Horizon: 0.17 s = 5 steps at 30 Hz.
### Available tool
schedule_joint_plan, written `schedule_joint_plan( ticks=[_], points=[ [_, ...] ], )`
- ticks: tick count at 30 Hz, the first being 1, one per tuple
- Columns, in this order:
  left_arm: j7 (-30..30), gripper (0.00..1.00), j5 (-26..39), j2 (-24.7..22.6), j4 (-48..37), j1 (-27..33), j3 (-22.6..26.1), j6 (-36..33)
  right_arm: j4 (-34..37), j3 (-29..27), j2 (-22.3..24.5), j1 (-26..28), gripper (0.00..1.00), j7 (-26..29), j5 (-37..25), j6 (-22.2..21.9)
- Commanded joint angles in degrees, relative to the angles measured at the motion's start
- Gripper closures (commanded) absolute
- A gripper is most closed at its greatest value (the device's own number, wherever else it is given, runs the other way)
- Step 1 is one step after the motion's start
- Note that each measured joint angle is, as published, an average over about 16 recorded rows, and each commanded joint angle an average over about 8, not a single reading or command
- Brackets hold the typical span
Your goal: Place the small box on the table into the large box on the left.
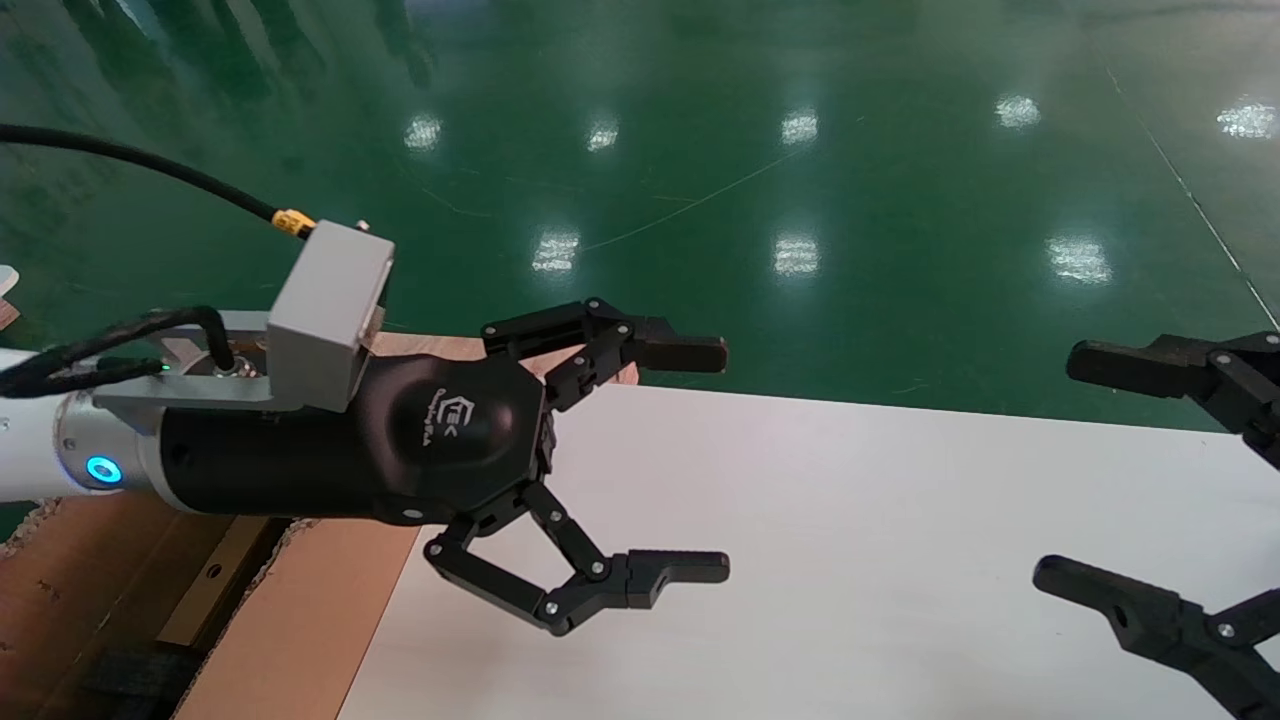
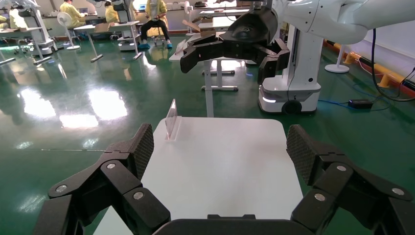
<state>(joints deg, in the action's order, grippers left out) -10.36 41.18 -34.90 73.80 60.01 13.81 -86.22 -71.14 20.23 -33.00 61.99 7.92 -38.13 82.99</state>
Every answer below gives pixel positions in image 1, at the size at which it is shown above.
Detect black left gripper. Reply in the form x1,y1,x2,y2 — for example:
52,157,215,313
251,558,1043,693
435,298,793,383
158,297,732,638

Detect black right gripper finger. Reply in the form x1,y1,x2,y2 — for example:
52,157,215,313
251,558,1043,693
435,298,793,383
1064,332,1280,471
1032,556,1280,720

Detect large brown cardboard box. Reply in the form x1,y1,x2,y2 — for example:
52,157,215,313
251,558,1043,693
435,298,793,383
0,490,422,720

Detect wooden pallet board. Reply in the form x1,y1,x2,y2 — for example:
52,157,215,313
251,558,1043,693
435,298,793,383
368,332,641,389

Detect black foam pad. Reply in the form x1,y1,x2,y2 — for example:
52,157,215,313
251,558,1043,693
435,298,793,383
85,648,201,701

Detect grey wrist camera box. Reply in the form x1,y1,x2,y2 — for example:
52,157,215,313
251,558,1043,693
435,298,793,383
264,219,397,414

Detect silver camera mount bracket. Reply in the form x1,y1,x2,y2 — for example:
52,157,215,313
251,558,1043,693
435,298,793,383
88,310,276,437

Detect black braided cable bundle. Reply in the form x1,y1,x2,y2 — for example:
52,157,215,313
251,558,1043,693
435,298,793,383
0,304,237,400

